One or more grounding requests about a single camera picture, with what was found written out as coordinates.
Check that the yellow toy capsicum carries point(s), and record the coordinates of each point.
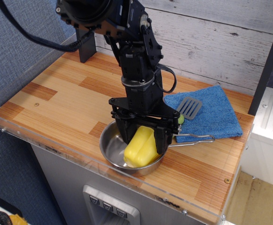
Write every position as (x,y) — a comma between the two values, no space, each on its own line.
(141,150)

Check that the clear acrylic table guard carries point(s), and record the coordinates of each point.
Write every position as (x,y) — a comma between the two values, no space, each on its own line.
(50,99)

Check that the white toy sink unit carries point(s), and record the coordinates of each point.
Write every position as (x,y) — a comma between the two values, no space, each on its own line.
(257,158)

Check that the dark grey post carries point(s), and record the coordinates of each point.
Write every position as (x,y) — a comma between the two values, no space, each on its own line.
(87,49)
(262,84)

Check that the grey spatula with green handle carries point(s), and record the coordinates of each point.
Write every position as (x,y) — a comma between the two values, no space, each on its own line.
(188,109)

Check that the dark grey left post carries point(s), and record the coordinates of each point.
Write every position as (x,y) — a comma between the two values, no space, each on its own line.
(87,49)

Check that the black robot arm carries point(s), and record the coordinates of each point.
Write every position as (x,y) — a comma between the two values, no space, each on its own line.
(127,28)

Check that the silver steel pan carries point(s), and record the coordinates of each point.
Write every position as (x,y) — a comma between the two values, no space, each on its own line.
(112,148)

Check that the silver dispenser button panel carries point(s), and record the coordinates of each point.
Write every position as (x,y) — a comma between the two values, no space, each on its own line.
(105,209)

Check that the grey toy fridge cabinet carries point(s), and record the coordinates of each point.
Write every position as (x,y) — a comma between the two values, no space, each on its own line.
(67,177)

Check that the dark grey right post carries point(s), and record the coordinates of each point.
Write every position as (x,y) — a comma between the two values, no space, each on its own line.
(262,84)

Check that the blue folded cloth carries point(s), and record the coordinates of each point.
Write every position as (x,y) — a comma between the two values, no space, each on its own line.
(216,117)

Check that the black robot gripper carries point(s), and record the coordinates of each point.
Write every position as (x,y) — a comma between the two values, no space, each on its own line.
(144,106)

